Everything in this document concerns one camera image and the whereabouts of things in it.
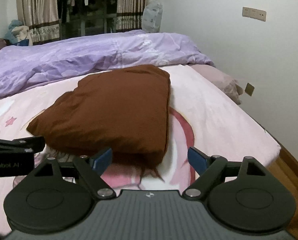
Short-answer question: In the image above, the beige wall socket panel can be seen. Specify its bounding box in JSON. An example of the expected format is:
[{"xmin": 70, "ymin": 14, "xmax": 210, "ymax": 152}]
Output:
[{"xmin": 242, "ymin": 7, "xmax": 267, "ymax": 22}]

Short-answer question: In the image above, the left beige curtain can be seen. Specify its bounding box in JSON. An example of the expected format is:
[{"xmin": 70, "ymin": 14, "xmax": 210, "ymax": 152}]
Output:
[{"xmin": 16, "ymin": 0, "xmax": 60, "ymax": 45}]

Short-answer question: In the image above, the brown padded jacket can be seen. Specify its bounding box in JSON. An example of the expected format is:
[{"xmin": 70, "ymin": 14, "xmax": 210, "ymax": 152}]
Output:
[{"xmin": 27, "ymin": 65, "xmax": 171, "ymax": 170}]

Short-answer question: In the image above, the right beige curtain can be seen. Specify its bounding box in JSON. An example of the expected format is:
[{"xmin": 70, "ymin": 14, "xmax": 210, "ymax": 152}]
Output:
[{"xmin": 116, "ymin": 0, "xmax": 146, "ymax": 32}]

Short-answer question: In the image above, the purple duvet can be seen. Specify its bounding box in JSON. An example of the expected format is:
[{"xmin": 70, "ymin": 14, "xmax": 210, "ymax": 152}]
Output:
[{"xmin": 0, "ymin": 30, "xmax": 214, "ymax": 99}]

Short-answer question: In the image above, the beige curtain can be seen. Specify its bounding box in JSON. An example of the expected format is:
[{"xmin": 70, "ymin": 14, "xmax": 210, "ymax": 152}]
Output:
[
  {"xmin": 16, "ymin": 0, "xmax": 60, "ymax": 45},
  {"xmin": 116, "ymin": 0, "xmax": 146, "ymax": 32}
]

